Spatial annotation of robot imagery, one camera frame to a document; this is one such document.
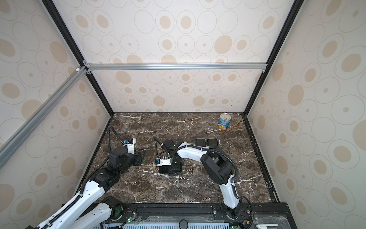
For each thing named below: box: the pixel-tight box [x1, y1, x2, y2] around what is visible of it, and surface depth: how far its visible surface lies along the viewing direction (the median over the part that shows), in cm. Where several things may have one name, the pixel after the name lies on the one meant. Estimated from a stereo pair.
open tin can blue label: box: [217, 112, 232, 131], surface depth 106 cm
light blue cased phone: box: [207, 137, 219, 147], surface depth 104 cm
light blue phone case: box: [195, 136, 207, 147], surface depth 105 cm
